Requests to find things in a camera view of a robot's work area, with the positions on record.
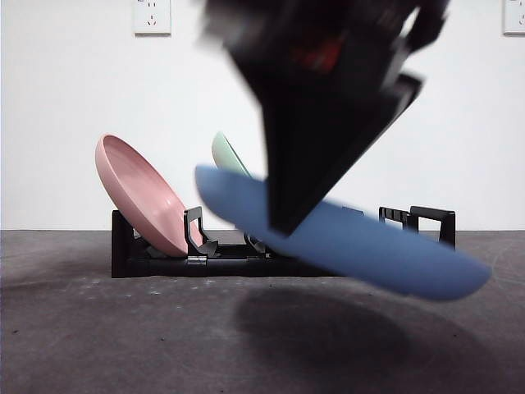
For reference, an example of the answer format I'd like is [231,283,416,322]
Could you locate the white wall socket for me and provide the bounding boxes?
[502,0,525,36]
[133,0,172,37]

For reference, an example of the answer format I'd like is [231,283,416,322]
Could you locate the green round plate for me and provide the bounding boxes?
[211,131,256,181]

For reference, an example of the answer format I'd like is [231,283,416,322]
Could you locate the blue round plate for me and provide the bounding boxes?
[194,163,493,304]

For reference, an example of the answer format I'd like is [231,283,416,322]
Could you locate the pink round plate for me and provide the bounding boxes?
[94,133,204,256]

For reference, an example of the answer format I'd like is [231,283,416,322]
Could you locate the black plastic dish rack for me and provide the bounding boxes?
[111,204,457,279]

